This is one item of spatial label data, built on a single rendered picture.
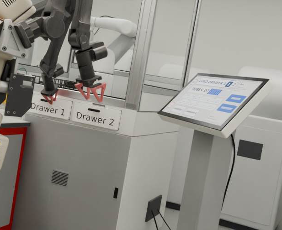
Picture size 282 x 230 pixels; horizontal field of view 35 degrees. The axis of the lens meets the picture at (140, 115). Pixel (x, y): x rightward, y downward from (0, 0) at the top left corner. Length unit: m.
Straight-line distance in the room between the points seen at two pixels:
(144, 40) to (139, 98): 0.32
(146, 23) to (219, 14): 3.29
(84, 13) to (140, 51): 0.79
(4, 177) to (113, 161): 0.63
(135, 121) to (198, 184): 0.59
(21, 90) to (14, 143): 0.96
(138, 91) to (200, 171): 0.64
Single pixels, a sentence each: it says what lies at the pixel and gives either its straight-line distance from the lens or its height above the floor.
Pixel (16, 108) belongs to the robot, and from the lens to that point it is 1.75.
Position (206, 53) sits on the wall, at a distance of 5.65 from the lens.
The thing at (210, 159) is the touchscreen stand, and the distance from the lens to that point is 2.00.
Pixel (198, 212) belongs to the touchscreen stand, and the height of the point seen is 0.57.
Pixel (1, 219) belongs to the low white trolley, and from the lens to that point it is 2.77.
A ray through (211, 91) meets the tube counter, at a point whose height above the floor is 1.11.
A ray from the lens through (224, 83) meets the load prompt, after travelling 2.06.
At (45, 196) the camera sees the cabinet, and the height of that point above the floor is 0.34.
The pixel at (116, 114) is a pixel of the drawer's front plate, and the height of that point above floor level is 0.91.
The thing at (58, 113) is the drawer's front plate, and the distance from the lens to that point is 2.64.
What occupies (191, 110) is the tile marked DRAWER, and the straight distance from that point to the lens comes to 2.02.
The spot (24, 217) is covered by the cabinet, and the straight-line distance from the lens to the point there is 2.85.
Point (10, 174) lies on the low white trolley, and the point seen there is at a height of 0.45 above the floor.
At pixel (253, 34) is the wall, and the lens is 5.59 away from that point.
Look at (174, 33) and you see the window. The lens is 2.93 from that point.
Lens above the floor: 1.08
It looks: 4 degrees down
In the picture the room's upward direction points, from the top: 10 degrees clockwise
